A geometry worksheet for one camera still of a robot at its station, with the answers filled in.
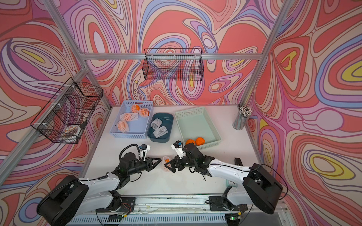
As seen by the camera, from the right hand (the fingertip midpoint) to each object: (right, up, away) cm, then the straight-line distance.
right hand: (171, 165), depth 79 cm
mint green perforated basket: (+18, +24, +29) cm, 41 cm away
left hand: (-6, +2, +1) cm, 6 cm away
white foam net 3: (-3, 0, -6) cm, 7 cm away
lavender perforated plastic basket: (-32, +25, +28) cm, 50 cm away
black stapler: (+41, 0, +7) cm, 41 cm away
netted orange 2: (-37, +21, +22) cm, 48 cm away
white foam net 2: (-13, +23, +20) cm, 33 cm away
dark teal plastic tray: (-6, +26, +28) cm, 39 cm away
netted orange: (-3, +2, +3) cm, 5 cm away
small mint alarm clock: (+33, -10, -1) cm, 35 cm away
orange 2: (+18, +12, +14) cm, 25 cm away
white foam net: (-10, +17, +19) cm, 28 cm away
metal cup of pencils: (+47, +24, +20) cm, 57 cm away
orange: (+11, +12, +14) cm, 21 cm away
